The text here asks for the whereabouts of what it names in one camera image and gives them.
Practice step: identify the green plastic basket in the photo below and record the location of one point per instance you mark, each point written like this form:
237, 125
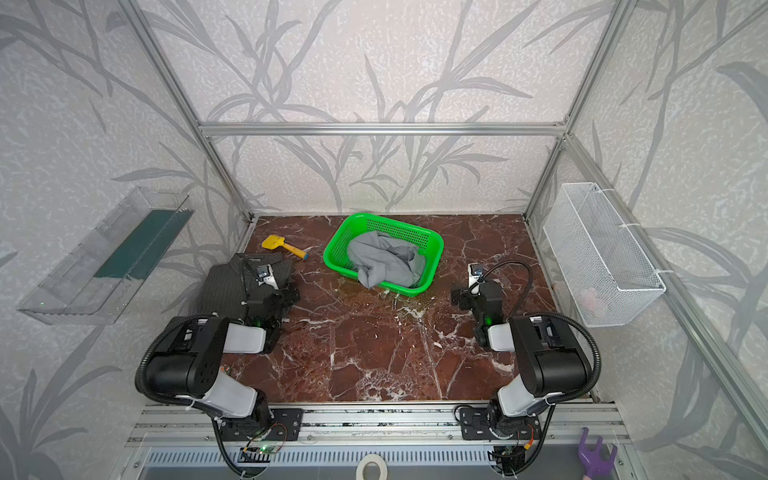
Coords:
430, 245

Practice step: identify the clear acrylic wall shelf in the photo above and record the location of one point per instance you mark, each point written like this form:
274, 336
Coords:
94, 284

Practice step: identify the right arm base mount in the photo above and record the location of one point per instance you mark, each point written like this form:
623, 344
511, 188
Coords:
489, 424

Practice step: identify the light grey long sleeve shirt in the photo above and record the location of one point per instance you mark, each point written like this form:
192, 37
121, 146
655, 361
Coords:
379, 258

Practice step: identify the white tape roll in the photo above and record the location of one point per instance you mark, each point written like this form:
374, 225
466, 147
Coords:
372, 466

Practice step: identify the dark striped folded shirt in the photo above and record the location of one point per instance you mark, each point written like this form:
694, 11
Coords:
225, 290

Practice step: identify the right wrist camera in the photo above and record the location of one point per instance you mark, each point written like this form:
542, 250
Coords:
475, 272

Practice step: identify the pink item in wire basket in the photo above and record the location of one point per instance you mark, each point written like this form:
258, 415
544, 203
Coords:
593, 302

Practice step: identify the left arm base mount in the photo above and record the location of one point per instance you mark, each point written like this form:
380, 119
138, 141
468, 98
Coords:
250, 442

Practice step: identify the white wire mesh basket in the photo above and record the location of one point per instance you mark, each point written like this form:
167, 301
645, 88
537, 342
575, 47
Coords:
595, 248

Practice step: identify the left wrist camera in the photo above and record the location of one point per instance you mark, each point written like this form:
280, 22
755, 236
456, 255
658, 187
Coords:
265, 276

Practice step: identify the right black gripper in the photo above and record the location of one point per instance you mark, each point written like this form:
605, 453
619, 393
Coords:
472, 295

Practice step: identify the yellow toy hammer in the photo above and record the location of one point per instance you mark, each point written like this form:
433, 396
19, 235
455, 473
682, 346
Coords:
273, 242

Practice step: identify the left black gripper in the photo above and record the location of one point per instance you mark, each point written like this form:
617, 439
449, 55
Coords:
252, 287

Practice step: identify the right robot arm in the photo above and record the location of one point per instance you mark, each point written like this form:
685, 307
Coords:
557, 358

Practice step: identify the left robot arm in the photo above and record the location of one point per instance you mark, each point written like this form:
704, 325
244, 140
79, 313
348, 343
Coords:
182, 366

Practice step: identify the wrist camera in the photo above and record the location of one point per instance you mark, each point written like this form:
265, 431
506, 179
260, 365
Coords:
475, 272
265, 276

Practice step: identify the purple plastic toy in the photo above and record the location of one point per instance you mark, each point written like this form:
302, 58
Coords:
591, 458

